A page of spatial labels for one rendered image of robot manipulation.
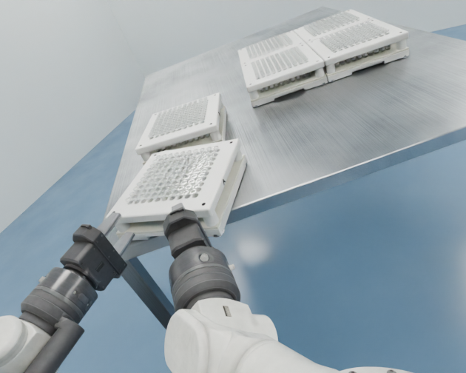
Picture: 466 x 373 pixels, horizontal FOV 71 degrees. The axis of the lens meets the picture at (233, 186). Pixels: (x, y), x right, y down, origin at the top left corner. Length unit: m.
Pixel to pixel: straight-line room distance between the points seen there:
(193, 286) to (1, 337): 0.27
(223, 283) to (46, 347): 0.27
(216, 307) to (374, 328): 1.14
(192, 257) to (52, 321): 0.23
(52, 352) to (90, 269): 0.13
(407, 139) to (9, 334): 0.76
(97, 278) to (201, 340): 0.32
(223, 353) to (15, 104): 3.66
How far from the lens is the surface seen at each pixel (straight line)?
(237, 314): 0.41
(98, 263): 0.62
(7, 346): 0.55
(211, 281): 0.42
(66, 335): 0.56
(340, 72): 1.11
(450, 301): 1.58
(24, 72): 4.00
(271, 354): 0.31
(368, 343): 1.47
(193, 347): 0.35
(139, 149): 0.96
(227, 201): 0.67
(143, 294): 0.88
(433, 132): 0.79
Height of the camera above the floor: 1.31
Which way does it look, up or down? 34 degrees down
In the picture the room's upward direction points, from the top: 22 degrees counter-clockwise
